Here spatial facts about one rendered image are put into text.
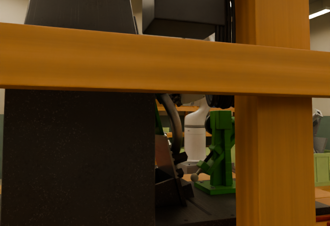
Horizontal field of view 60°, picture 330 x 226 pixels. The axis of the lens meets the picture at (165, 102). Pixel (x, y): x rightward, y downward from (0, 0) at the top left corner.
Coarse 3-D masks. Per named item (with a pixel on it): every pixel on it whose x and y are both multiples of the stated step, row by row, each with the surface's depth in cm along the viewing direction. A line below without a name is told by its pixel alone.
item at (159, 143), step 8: (160, 136) 82; (160, 144) 85; (168, 144) 78; (160, 152) 87; (168, 152) 78; (160, 160) 90; (168, 160) 80; (160, 168) 92; (168, 168) 82; (176, 176) 78
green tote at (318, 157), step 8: (232, 152) 195; (328, 152) 167; (232, 160) 195; (320, 160) 151; (328, 160) 152; (320, 168) 151; (328, 168) 152; (320, 176) 150; (328, 176) 152; (320, 184) 150; (328, 184) 151
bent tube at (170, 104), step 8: (160, 96) 85; (168, 96) 84; (168, 104) 82; (168, 112) 81; (176, 112) 81; (176, 120) 80; (176, 128) 80; (176, 136) 81; (176, 144) 83; (176, 152) 86; (176, 168) 94
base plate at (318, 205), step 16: (160, 208) 77; (176, 208) 77; (192, 208) 77; (208, 208) 77; (224, 208) 77; (320, 208) 77; (160, 224) 65; (176, 224) 65; (192, 224) 66; (208, 224) 67; (224, 224) 69
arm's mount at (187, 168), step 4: (180, 164) 150; (184, 164) 148; (188, 164) 148; (192, 164) 148; (232, 164) 152; (184, 168) 146; (188, 168) 143; (192, 168) 144; (196, 168) 145; (232, 168) 152; (184, 172) 146; (188, 172) 143; (192, 172) 144
